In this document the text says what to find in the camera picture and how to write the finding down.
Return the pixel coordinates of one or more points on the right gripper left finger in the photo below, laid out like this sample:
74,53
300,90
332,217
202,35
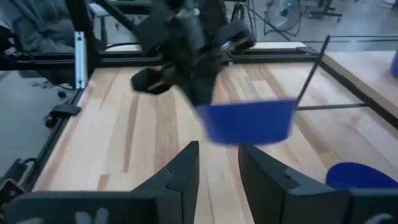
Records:
174,199

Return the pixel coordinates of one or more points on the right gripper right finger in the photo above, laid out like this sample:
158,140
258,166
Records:
280,199

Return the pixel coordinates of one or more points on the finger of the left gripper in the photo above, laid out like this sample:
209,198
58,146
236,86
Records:
189,81
206,84

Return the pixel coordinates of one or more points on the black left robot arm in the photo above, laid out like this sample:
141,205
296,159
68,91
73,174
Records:
214,12

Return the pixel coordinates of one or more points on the grey floor fan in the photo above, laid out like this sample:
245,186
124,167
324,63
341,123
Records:
283,14

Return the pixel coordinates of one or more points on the black table clamp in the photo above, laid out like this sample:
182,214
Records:
65,109

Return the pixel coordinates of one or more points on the black wheeled stand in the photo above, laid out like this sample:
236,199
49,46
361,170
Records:
325,14

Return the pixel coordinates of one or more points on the person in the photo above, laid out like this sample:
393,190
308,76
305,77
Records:
40,28

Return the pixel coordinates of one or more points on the wooden shelf board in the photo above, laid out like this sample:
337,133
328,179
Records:
367,71

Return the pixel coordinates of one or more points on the black table frame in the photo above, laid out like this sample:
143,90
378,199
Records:
118,59

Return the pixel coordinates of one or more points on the black metal shelf frame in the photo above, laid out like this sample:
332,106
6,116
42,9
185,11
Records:
329,107

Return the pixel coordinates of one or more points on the silver aluminium bracket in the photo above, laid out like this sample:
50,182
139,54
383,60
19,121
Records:
80,59

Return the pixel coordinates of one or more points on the black rig upright post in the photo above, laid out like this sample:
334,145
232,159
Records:
81,15

